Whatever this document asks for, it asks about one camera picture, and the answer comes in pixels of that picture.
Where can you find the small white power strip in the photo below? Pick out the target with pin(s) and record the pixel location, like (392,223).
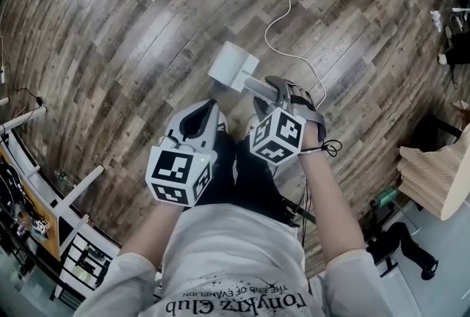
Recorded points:
(3,75)

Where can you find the person's black trousers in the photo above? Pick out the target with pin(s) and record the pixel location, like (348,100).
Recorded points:
(253,183)

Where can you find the white table leg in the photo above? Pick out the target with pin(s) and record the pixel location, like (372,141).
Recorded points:
(25,117)

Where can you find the crumpled white paper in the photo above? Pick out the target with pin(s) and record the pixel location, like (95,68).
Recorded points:
(436,20)

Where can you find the person's left white shoe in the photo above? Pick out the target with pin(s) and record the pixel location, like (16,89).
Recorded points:
(222,123)

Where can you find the wooden desk with white legs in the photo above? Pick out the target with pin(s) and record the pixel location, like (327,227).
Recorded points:
(51,238)

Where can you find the black office chair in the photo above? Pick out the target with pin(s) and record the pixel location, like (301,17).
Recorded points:
(396,242)

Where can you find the black and white metal rack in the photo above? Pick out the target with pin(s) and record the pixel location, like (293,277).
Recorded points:
(84,260)

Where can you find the white desk frame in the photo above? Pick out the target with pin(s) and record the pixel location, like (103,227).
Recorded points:
(460,9)

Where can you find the small black-white patterned block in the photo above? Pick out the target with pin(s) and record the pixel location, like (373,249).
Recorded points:
(42,227)

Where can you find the person's right hand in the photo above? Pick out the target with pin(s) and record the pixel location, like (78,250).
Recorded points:
(303,99)

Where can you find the round cream table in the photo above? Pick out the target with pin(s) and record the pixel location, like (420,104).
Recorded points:
(459,194)

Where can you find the green box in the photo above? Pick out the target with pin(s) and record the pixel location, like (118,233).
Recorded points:
(387,202)

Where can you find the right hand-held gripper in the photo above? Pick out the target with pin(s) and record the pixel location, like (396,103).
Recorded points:
(277,135)

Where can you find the person's white printed shirt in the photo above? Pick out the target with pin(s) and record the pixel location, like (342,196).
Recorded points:
(235,257)

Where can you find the person's white shoe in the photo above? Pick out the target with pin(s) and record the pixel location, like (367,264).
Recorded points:
(222,123)
(252,124)

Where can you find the person's right white shoe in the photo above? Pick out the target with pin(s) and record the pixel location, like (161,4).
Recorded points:
(252,124)

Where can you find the person's left forearm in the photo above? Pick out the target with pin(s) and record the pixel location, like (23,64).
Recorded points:
(154,235)

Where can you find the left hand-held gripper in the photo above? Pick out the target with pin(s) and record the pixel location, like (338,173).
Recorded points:
(170,168)

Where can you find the person's right forearm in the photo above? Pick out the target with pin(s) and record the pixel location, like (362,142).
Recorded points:
(330,205)

